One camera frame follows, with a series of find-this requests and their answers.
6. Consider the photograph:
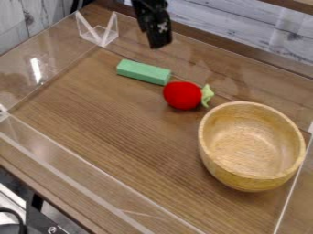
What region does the clear acrylic table barrier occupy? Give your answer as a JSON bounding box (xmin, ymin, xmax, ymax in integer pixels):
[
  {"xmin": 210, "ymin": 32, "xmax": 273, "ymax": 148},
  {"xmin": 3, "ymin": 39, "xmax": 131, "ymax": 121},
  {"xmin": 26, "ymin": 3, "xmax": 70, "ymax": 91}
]
[{"xmin": 0, "ymin": 5, "xmax": 313, "ymax": 234}]

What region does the clear acrylic corner bracket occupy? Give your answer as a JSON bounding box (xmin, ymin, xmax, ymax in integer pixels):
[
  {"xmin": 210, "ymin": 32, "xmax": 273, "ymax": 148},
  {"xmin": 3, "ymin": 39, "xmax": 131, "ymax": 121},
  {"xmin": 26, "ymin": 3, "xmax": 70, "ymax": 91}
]
[{"xmin": 75, "ymin": 12, "xmax": 119, "ymax": 48}]

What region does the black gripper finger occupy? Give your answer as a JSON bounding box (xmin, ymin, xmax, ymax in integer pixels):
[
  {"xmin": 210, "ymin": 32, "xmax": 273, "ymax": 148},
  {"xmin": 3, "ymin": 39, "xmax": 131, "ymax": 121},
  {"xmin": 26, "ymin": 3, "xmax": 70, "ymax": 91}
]
[
  {"xmin": 144, "ymin": 0, "xmax": 173, "ymax": 49},
  {"xmin": 131, "ymin": 0, "xmax": 148, "ymax": 32}
]

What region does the red plush strawberry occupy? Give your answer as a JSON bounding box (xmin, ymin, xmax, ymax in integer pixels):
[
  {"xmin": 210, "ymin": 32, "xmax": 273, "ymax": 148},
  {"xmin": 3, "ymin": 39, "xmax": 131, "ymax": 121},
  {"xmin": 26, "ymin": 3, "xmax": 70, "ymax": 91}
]
[{"xmin": 164, "ymin": 81, "xmax": 216, "ymax": 111}]

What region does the black cable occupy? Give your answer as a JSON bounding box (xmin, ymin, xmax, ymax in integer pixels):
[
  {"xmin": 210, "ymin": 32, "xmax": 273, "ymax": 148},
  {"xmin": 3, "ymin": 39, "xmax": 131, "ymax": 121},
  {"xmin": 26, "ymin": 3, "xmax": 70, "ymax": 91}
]
[{"xmin": 0, "ymin": 207, "xmax": 30, "ymax": 234}]

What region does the green rectangular block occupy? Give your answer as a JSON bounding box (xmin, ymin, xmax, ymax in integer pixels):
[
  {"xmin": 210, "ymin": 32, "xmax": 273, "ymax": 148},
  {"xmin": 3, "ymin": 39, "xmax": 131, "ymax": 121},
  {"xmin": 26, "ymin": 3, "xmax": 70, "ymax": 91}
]
[{"xmin": 117, "ymin": 59, "xmax": 172, "ymax": 86}]

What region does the light wooden bowl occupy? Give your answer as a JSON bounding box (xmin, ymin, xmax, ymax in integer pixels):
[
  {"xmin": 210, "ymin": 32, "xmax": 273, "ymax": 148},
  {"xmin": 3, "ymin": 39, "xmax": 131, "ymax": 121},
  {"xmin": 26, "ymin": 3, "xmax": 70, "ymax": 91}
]
[{"xmin": 198, "ymin": 101, "xmax": 307, "ymax": 192}]

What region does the black table leg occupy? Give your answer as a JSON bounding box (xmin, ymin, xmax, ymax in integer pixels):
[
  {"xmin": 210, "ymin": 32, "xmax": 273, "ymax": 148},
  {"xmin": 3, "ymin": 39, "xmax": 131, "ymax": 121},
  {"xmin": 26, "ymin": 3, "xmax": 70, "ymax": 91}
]
[{"xmin": 27, "ymin": 193, "xmax": 45, "ymax": 212}]

